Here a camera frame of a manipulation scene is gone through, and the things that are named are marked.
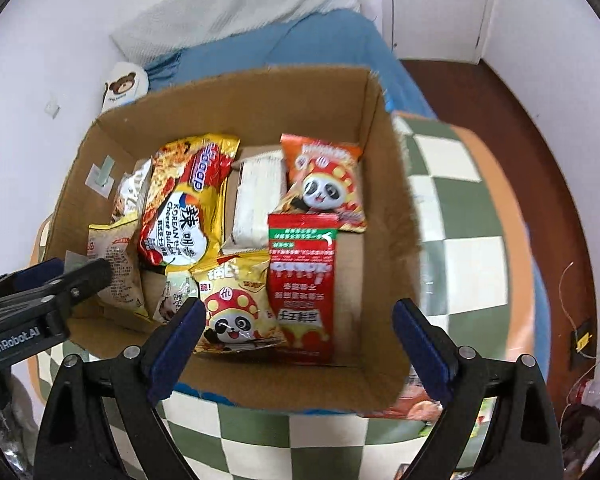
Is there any blue bed sheet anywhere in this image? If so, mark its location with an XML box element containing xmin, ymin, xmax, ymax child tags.
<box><xmin>142</xmin><ymin>9</ymin><xmax>552</xmax><ymax>361</ymax></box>

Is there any yellow red noodle packet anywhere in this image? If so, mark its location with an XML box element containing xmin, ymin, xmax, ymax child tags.
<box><xmin>137</xmin><ymin>133</ymin><xmax>241</xmax><ymax>268</ymax></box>

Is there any silver snack packet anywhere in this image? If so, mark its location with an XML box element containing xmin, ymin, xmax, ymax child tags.
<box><xmin>220</xmin><ymin>155</ymin><xmax>288</xmax><ymax>256</ymax></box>

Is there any brown snack packet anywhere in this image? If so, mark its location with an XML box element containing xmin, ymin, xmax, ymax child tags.
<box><xmin>360</xmin><ymin>375</ymin><xmax>443</xmax><ymax>421</ymax></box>

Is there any green white checkered mat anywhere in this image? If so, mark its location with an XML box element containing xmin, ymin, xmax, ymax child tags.
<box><xmin>27</xmin><ymin>112</ymin><xmax>536</xmax><ymax>480</ymax></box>

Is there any beige snack packet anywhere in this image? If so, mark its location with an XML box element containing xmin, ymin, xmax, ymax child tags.
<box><xmin>86</xmin><ymin>212</ymin><xmax>151</xmax><ymax>321</ymax></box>

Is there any yellow plug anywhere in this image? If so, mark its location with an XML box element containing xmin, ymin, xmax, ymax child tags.
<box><xmin>570</xmin><ymin>317</ymin><xmax>597</xmax><ymax>351</ymax></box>

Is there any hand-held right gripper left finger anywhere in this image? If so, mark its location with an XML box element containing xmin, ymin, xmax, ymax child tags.
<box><xmin>34</xmin><ymin>297</ymin><xmax>207</xmax><ymax>480</ymax></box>

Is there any white door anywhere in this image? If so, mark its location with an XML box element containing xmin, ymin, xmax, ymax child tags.
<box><xmin>380</xmin><ymin>0</ymin><xmax>496</xmax><ymax>63</ymax></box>

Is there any long red snack packet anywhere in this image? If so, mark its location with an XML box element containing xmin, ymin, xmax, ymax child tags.
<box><xmin>266</xmin><ymin>212</ymin><xmax>340</xmax><ymax>366</ymax></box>

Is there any cardboard box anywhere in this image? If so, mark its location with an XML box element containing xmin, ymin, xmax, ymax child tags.
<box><xmin>45</xmin><ymin>66</ymin><xmax>423</xmax><ymax>413</ymax></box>

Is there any yellow panda snack packet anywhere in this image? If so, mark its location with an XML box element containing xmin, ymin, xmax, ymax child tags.
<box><xmin>189</xmin><ymin>252</ymin><xmax>287</xmax><ymax>356</ymax></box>

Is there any grey quilted pillow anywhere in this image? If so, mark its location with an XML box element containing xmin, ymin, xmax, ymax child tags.
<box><xmin>109</xmin><ymin>0</ymin><xmax>363</xmax><ymax>61</ymax></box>

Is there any orange panda snack packet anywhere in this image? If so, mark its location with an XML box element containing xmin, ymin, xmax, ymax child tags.
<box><xmin>275</xmin><ymin>133</ymin><xmax>368</xmax><ymax>233</ymax></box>

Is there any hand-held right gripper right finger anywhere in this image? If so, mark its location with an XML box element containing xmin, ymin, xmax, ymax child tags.
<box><xmin>392</xmin><ymin>298</ymin><xmax>563</xmax><ymax>480</ymax></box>

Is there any small white figure packet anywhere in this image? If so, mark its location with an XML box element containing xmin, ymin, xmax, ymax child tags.
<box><xmin>152</xmin><ymin>267</ymin><xmax>201</xmax><ymax>326</ymax></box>

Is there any thin white cable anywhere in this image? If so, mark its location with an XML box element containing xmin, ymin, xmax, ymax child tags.
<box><xmin>559</xmin><ymin>260</ymin><xmax>581</xmax><ymax>331</ymax></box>

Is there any white bear print pillow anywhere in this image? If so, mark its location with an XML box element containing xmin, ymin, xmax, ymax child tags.
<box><xmin>101</xmin><ymin>61</ymin><xmax>149</xmax><ymax>112</ymax></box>

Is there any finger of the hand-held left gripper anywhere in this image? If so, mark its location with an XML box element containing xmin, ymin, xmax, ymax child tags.
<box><xmin>0</xmin><ymin>258</ymin><xmax>113</xmax><ymax>334</ymax></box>
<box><xmin>0</xmin><ymin>258</ymin><xmax>67</xmax><ymax>311</ymax></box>

